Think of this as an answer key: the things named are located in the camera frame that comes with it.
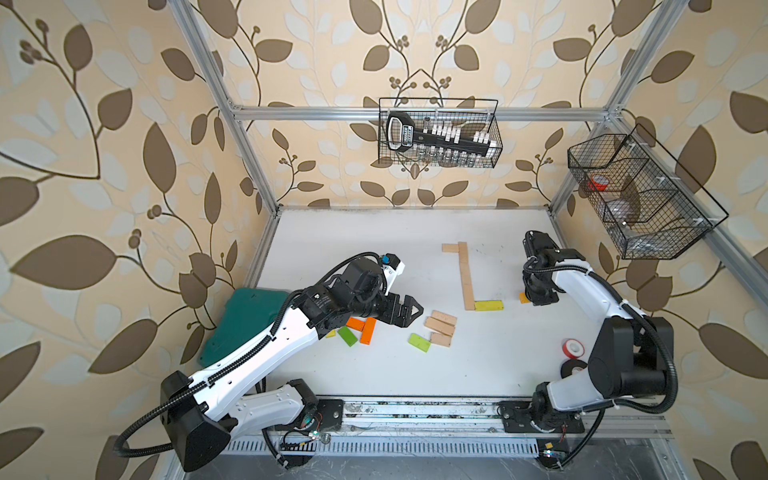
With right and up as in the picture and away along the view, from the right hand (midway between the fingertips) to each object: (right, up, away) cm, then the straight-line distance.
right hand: (529, 289), depth 88 cm
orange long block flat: (-52, -10, +1) cm, 53 cm away
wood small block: (-19, +12, +23) cm, 32 cm away
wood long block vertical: (-16, -5, +9) cm, 19 cm away
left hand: (-37, 0, -18) cm, 41 cm away
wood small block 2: (-25, -9, +3) cm, 27 cm away
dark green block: (-54, -14, 0) cm, 56 cm away
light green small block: (-33, -15, -1) cm, 36 cm away
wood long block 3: (-26, -11, +1) cm, 29 cm away
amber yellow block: (-6, 0, -11) cm, 12 cm away
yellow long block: (-51, -2, -35) cm, 62 cm away
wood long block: (-16, +8, +18) cm, 25 cm away
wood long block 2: (-16, +3, +15) cm, 22 cm away
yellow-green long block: (-10, -6, +6) cm, 13 cm away
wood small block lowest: (-27, -14, -1) cm, 30 cm away
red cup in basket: (+16, +31, -7) cm, 35 cm away
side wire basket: (+23, +23, -15) cm, 36 cm away
